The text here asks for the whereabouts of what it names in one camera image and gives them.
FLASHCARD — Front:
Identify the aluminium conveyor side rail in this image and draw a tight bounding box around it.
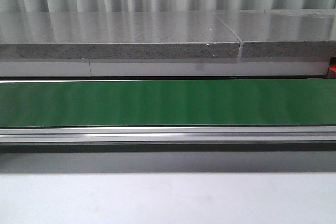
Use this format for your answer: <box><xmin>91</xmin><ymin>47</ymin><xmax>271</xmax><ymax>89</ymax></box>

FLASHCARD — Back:
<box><xmin>1</xmin><ymin>126</ymin><xmax>335</xmax><ymax>153</ymax></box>

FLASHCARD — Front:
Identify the green conveyor belt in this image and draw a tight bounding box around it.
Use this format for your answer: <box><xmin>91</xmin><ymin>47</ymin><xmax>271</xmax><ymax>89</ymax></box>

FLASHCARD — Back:
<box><xmin>1</xmin><ymin>78</ymin><xmax>335</xmax><ymax>127</ymax></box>

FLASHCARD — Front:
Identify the white cabinet panel under counter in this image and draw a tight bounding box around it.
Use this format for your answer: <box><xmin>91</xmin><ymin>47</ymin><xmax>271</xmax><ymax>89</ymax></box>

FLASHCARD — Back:
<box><xmin>1</xmin><ymin>57</ymin><xmax>330</xmax><ymax>77</ymax></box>

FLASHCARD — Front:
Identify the red plastic bin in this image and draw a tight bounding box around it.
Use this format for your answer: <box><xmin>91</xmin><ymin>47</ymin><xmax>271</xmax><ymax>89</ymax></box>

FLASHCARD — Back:
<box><xmin>327</xmin><ymin>63</ymin><xmax>336</xmax><ymax>79</ymax></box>

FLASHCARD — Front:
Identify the grey speckled stone counter slab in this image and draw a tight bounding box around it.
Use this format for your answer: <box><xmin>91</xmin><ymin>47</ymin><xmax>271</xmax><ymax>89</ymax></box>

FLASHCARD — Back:
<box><xmin>1</xmin><ymin>12</ymin><xmax>239</xmax><ymax>59</ymax></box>

